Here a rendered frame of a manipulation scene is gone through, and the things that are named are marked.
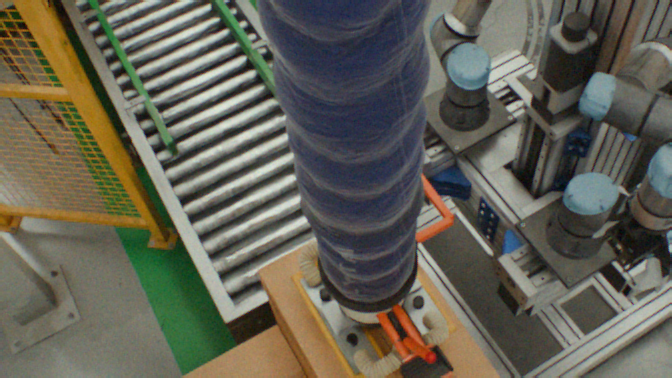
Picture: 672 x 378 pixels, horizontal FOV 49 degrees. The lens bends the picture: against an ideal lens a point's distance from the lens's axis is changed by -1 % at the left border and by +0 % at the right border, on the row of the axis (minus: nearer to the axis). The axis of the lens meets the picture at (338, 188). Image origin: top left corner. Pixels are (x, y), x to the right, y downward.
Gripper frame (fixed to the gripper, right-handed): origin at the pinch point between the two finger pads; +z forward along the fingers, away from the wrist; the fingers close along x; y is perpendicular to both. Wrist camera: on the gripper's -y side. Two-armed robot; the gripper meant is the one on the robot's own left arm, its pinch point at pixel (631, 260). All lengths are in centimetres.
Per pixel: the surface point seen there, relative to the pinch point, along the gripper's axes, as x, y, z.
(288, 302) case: -53, 54, 58
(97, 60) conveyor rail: -205, 67, 93
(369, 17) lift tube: -25, 40, -66
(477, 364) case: -12, 21, 58
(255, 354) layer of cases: -61, 68, 98
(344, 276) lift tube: -31, 45, 11
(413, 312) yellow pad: -28, 30, 44
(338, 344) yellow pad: -31, 50, 44
